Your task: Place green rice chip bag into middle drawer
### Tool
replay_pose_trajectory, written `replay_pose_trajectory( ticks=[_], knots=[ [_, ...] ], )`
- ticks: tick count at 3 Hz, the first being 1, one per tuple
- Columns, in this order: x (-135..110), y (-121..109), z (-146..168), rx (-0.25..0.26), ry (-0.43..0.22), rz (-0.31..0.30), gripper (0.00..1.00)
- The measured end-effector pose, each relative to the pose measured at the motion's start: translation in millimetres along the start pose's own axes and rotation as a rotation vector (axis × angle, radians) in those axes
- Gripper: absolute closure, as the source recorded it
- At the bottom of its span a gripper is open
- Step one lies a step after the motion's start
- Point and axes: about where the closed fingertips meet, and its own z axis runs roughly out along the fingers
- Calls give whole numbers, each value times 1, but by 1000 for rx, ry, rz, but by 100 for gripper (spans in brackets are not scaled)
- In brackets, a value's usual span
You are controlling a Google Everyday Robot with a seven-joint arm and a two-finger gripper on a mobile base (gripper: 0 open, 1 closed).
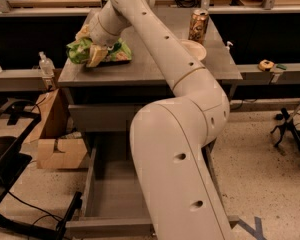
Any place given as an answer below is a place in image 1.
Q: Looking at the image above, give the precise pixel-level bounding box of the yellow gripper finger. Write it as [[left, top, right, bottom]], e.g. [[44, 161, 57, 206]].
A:
[[75, 24, 90, 40], [86, 44, 108, 67]]

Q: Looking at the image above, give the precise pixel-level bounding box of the green rice chip bag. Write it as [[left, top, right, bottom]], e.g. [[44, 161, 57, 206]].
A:
[[66, 38, 132, 65]]

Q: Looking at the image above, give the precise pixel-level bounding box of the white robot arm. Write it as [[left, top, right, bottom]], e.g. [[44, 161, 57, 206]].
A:
[[88, 0, 234, 240]]

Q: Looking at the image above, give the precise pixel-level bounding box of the grey middle drawer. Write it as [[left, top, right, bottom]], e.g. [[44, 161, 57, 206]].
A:
[[68, 101, 232, 133]]

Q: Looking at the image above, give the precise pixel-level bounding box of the open bottom drawer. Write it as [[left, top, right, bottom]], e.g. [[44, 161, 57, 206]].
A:
[[66, 132, 239, 240]]

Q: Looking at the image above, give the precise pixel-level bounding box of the clear plastic bottle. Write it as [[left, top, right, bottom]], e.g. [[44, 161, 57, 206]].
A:
[[39, 51, 55, 77]]

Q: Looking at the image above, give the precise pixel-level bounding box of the cardboard box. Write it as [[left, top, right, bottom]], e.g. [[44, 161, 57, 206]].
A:
[[25, 89, 87, 169]]

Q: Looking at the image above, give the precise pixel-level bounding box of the white paper bowl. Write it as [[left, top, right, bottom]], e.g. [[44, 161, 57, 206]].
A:
[[181, 39, 207, 61]]

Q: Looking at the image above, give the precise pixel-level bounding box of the gold drink can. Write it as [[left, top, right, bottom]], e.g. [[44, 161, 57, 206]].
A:
[[188, 9, 209, 44]]

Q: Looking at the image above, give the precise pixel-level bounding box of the small white pump bottle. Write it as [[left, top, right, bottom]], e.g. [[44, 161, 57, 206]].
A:
[[226, 41, 233, 53]]

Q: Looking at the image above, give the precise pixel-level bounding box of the black tripod stand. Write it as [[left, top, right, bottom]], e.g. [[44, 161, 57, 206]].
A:
[[271, 102, 300, 151]]

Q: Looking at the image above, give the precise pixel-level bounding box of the black metal frame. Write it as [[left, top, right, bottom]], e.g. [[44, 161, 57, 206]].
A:
[[0, 98, 82, 240]]

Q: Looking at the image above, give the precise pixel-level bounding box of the black floor cable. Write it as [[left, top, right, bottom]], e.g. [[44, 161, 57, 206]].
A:
[[7, 190, 64, 223]]

